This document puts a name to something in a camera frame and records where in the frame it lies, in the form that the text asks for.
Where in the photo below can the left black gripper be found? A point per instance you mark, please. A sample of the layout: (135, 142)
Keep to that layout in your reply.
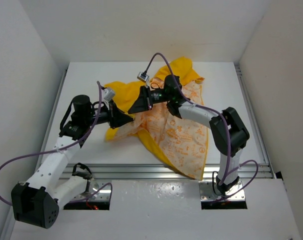
(117, 117)

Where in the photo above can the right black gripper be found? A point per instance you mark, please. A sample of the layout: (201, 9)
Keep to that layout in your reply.
(144, 102)

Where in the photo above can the yellow jacket with patterned lining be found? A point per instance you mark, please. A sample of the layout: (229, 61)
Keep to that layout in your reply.
(179, 143)

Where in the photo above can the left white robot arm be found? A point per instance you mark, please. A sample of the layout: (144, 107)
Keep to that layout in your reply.
(39, 200)

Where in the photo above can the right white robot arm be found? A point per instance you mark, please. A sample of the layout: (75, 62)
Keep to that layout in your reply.
(228, 130)

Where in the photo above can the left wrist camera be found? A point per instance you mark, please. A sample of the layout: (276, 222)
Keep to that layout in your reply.
(108, 94)

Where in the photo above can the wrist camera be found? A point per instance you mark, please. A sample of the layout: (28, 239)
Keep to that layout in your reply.
(108, 94)
(142, 76)

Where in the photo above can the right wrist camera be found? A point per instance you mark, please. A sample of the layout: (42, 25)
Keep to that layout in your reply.
(142, 76)

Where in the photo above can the aluminium rail front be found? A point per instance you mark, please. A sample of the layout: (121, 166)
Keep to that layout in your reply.
(160, 172)

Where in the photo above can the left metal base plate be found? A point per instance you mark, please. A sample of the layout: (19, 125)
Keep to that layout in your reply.
(98, 191)

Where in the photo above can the metal base plate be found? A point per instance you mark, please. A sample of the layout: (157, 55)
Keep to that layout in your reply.
(207, 194)
(98, 191)

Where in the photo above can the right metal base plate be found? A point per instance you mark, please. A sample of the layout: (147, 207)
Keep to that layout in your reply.
(207, 194)

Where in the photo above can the aluminium rail right side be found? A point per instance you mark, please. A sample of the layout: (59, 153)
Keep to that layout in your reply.
(254, 125)

